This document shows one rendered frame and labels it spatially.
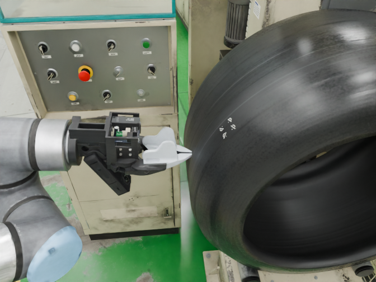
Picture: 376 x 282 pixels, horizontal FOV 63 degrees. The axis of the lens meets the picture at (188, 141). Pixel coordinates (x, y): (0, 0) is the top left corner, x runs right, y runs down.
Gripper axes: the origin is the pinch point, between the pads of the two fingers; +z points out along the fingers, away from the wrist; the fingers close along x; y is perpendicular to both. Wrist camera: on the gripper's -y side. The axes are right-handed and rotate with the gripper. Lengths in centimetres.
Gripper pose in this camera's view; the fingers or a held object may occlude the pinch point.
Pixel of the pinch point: (184, 156)
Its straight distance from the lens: 57.5
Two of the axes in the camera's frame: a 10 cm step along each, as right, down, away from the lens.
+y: 1.2, -7.5, -6.5
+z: 9.9, 0.3, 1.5
